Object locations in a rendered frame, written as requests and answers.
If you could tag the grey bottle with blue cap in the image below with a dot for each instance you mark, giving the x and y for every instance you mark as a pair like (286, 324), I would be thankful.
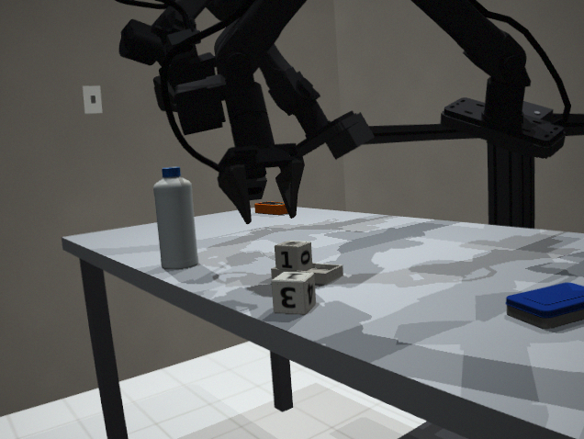
(175, 220)

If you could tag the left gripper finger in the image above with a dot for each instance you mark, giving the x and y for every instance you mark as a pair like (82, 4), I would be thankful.
(288, 182)
(233, 182)

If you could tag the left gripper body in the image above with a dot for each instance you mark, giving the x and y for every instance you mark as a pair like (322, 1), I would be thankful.
(259, 150)

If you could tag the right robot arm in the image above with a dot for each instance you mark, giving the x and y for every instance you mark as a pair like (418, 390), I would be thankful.
(146, 44)

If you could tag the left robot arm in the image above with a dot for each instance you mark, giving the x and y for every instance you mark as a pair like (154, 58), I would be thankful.
(243, 46)

